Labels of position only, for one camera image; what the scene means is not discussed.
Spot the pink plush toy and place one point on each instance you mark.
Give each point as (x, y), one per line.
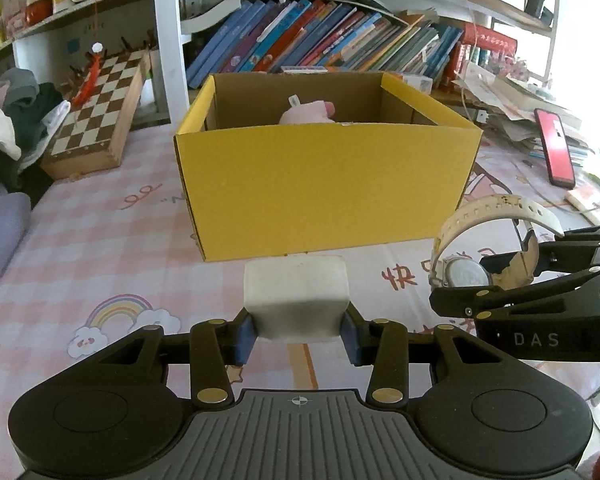
(305, 112)

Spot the pile of papers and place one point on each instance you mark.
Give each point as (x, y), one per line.
(500, 100)

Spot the red smartphone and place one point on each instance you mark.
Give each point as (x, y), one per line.
(555, 150)

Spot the pink checked printed sheet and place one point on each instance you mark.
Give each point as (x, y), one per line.
(130, 260)

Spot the pink white booklet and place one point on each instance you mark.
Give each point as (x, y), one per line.
(595, 200)

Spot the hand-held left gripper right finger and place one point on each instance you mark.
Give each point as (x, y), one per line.
(350, 341)

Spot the red white round jar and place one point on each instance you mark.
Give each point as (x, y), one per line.
(39, 7)

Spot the red tassel ornament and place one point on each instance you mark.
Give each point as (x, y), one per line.
(90, 77)

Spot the row of colourful books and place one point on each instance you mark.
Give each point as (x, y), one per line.
(330, 35)

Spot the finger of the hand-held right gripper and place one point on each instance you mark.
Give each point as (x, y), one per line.
(575, 250)
(505, 300)

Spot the thick grey-covered book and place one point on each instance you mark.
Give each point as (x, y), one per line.
(210, 15)

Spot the grey-blue folded cloth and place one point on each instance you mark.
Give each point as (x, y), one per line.
(2, 230)

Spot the pile of clothes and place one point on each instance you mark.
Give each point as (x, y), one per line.
(15, 110)

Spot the white wooden bookshelf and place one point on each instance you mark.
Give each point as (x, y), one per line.
(170, 35)

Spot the white foam block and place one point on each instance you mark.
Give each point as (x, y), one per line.
(295, 295)

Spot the wooden chessboard box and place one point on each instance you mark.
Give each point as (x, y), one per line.
(100, 105)

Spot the cream wristwatch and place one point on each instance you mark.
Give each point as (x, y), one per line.
(490, 207)

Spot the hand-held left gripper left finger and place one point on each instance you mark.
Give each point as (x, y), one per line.
(242, 341)

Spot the yellow cardboard box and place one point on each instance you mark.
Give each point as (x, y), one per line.
(330, 185)

